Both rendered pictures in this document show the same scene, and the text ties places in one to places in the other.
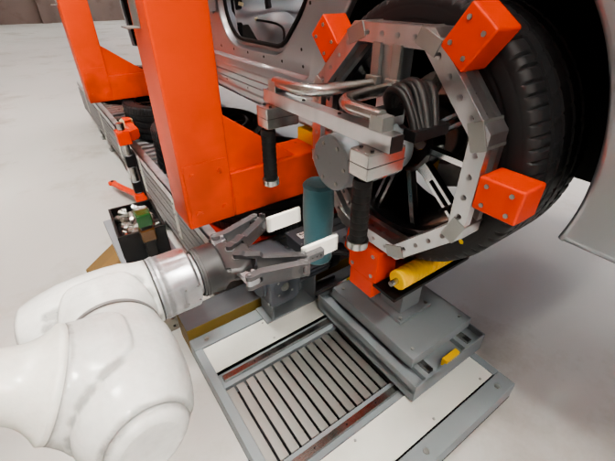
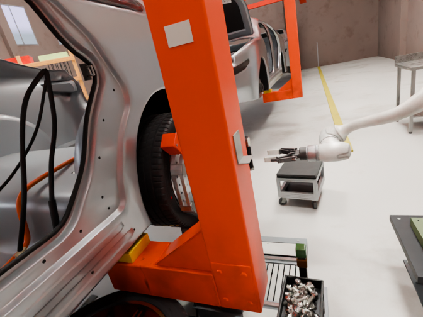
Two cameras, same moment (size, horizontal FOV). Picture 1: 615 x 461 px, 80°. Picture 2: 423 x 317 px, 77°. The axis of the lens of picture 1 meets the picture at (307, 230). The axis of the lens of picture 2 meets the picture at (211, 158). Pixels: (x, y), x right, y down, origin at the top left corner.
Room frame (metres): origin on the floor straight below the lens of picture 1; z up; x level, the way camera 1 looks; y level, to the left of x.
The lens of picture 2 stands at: (1.53, 1.04, 1.39)
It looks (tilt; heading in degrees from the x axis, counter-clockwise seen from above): 20 degrees down; 239
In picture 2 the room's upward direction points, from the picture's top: 12 degrees counter-clockwise
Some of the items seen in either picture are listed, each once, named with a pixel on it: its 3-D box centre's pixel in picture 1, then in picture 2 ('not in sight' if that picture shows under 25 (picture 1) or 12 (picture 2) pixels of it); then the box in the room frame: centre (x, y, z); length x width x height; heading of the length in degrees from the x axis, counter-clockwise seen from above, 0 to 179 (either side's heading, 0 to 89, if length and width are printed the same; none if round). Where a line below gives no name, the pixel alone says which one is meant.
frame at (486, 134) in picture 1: (385, 147); (201, 167); (0.87, -0.19, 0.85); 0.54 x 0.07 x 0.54; 35
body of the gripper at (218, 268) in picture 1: (223, 262); (298, 154); (0.44, 0.13, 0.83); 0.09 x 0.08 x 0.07; 125
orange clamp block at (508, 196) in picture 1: (507, 196); not in sight; (0.62, -0.38, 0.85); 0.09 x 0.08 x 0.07; 35
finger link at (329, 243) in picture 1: (319, 248); (273, 152); (0.48, -0.02, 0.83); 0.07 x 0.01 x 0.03; 125
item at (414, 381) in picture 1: (394, 319); not in sight; (0.97, -0.33, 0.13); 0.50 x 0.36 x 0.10; 35
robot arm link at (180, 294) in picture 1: (176, 281); (312, 153); (0.40, 0.19, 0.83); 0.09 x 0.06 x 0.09; 35
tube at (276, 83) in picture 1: (324, 68); not in sight; (0.88, -0.04, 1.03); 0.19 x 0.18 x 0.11; 125
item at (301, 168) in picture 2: not in sight; (301, 181); (-0.30, -0.48, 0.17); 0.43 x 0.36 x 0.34; 25
